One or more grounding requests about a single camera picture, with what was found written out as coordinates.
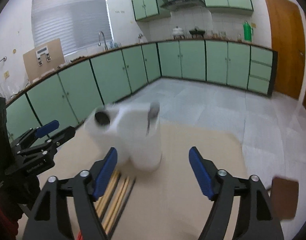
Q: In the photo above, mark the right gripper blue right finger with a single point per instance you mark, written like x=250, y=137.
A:
x=255, y=219

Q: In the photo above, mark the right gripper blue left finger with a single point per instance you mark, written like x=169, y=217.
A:
x=49, y=218

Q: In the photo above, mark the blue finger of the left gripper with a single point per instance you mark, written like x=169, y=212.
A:
x=46, y=128

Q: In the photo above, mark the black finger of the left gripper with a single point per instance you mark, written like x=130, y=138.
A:
x=24, y=150

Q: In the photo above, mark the black chopstick silver band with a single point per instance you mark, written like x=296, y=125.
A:
x=120, y=212

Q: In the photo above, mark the white double utensil holder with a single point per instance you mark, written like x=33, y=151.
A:
x=133, y=129

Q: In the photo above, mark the green lower kitchen cabinets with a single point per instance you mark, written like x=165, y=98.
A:
x=70, y=93

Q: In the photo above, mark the chrome sink faucet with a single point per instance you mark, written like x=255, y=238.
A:
x=102, y=41

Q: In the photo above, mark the window roller blind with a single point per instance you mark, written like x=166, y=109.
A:
x=76, y=23

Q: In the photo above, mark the white cooking pot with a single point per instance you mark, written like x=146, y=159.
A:
x=178, y=33

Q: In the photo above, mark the brown wooden door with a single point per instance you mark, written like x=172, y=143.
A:
x=288, y=39

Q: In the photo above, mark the black wok on stove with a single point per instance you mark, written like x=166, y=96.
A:
x=197, y=33

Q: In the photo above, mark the green thermos jug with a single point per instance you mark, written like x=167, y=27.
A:
x=248, y=31

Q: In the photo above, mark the cardboard panel with handles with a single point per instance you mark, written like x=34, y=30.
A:
x=42, y=59

